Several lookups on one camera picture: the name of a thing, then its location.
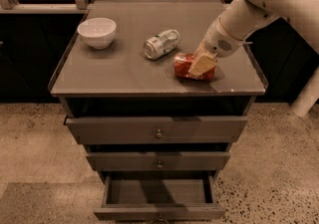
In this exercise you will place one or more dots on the grey drawer cabinet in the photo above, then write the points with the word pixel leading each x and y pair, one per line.
pixel 121 81

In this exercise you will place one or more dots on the middle grey drawer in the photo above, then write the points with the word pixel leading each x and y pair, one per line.
pixel 152 161

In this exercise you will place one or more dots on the white ceramic bowl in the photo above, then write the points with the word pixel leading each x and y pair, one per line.
pixel 98 33

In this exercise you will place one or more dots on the top grey drawer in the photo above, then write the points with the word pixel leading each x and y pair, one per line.
pixel 156 129

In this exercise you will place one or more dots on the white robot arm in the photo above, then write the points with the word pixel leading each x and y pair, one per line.
pixel 242 18

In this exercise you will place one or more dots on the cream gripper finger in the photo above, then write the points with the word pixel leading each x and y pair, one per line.
pixel 202 64
pixel 200 48

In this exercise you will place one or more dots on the crushed red coke can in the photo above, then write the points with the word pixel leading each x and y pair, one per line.
pixel 182 64

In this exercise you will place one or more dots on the silver green soda can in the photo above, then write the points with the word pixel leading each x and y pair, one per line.
pixel 161 44

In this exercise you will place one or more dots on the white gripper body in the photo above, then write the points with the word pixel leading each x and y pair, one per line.
pixel 217 43

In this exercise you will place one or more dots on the bottom grey open drawer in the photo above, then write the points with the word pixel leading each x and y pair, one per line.
pixel 159 196

